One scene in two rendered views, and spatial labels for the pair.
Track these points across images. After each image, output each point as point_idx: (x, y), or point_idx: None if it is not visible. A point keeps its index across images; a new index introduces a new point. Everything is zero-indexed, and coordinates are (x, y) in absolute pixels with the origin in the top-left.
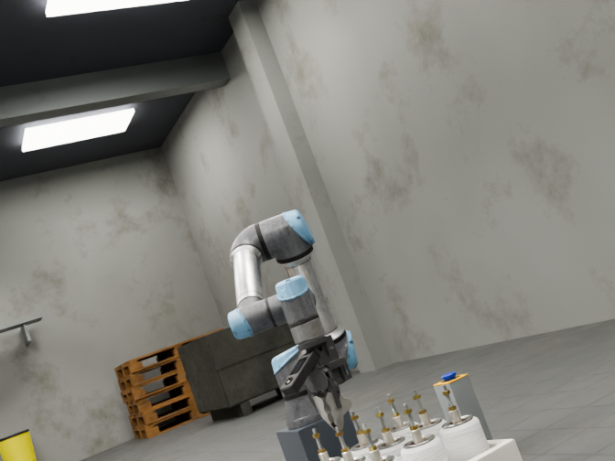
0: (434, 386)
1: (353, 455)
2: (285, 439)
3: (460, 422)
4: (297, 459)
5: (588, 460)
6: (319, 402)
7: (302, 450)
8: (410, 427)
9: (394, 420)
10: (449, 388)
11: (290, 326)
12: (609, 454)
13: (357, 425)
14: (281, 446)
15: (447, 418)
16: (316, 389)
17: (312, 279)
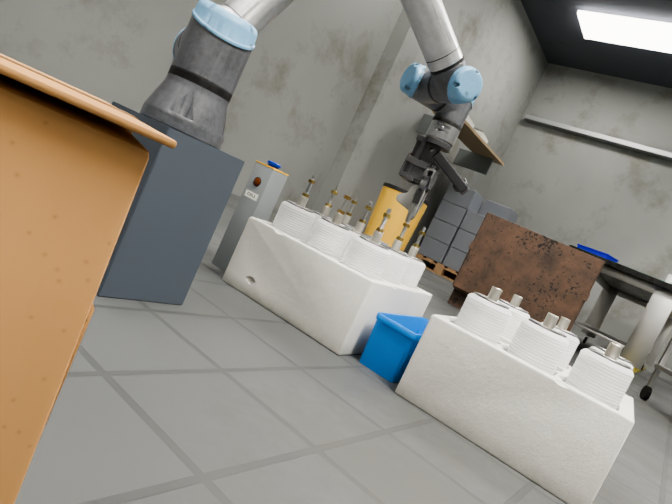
0: (273, 169)
1: (350, 235)
2: (190, 152)
3: (350, 226)
4: (196, 194)
5: (212, 246)
6: (422, 196)
7: (226, 188)
8: (383, 229)
9: (307, 200)
10: (285, 179)
11: (459, 129)
12: (212, 243)
13: (345, 206)
14: (160, 155)
15: (262, 200)
16: (430, 185)
17: None
